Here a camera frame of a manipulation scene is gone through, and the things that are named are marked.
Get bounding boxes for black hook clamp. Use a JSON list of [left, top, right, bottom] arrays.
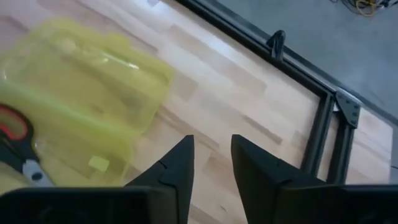
[[266, 29, 287, 62]]

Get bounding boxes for black aluminium table frame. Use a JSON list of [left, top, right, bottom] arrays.
[[175, 0, 398, 186]]

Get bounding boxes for black corner bracket with screws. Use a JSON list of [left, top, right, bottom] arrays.
[[334, 89, 361, 129]]

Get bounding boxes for yellow cable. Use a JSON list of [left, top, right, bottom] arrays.
[[355, 0, 379, 17]]

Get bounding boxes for translucent yellow-green supply box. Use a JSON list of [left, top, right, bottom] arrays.
[[0, 17, 175, 195]]

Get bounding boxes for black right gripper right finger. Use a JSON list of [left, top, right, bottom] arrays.
[[231, 134, 398, 224]]

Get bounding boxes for black red-lined scissors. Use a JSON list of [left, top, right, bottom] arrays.
[[0, 104, 54, 188]]

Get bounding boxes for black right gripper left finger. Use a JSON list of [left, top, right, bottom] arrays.
[[0, 134, 195, 224]]

